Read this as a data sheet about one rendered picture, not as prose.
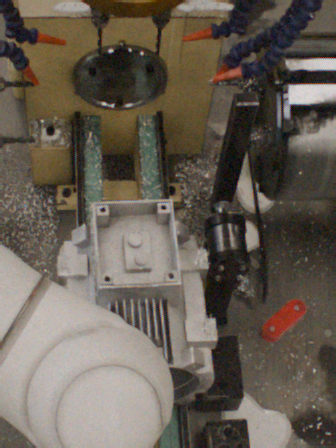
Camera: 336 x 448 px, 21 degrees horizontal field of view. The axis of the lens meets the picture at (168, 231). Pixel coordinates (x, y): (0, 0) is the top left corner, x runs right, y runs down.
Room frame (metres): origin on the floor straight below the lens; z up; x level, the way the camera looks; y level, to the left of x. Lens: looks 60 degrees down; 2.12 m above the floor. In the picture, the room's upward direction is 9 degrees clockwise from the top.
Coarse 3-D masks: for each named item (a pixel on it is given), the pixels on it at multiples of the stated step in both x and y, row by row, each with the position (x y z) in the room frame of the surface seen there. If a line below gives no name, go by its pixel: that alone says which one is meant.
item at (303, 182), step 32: (320, 32) 0.94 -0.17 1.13; (288, 64) 0.85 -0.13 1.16; (320, 64) 0.86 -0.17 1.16; (288, 96) 0.80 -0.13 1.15; (320, 96) 0.81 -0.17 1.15; (256, 128) 0.80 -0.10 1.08; (288, 128) 0.77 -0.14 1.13; (320, 128) 0.77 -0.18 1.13; (256, 160) 0.81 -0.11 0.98; (288, 160) 0.74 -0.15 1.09; (320, 160) 0.75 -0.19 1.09; (288, 192) 0.73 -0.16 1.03; (320, 192) 0.74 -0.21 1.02
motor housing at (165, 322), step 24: (192, 240) 0.61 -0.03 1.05; (72, 288) 0.51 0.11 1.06; (192, 288) 0.54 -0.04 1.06; (120, 312) 0.47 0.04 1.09; (144, 312) 0.48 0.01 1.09; (168, 312) 0.48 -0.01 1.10; (192, 312) 0.50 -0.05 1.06; (168, 336) 0.45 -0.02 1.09; (168, 360) 0.42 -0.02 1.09; (192, 384) 0.43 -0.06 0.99
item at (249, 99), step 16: (240, 96) 0.71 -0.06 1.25; (256, 96) 0.71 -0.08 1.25; (240, 112) 0.70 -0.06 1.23; (256, 112) 0.70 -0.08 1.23; (240, 128) 0.70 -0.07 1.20; (224, 144) 0.70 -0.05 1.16; (240, 144) 0.70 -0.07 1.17; (224, 160) 0.70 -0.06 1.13; (240, 160) 0.70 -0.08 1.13; (224, 176) 0.70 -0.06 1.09; (224, 192) 0.70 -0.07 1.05
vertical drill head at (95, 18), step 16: (80, 0) 0.77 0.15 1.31; (96, 0) 0.76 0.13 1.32; (112, 0) 0.75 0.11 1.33; (128, 0) 0.76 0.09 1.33; (144, 0) 0.76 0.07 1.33; (160, 0) 0.77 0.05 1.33; (176, 0) 0.78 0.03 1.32; (96, 16) 0.78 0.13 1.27; (128, 16) 0.76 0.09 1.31; (144, 16) 0.76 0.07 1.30; (160, 16) 0.80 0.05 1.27; (160, 32) 0.80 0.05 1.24
